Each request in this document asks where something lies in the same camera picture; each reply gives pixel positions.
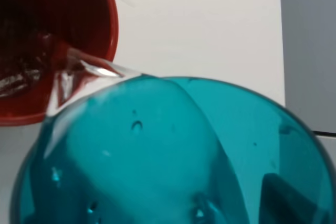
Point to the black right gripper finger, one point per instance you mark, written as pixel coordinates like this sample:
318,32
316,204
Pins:
282,203

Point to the teal translucent cup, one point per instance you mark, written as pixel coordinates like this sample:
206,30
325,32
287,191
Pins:
171,150

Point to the red plastic cup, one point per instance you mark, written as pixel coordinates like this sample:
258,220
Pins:
35,37

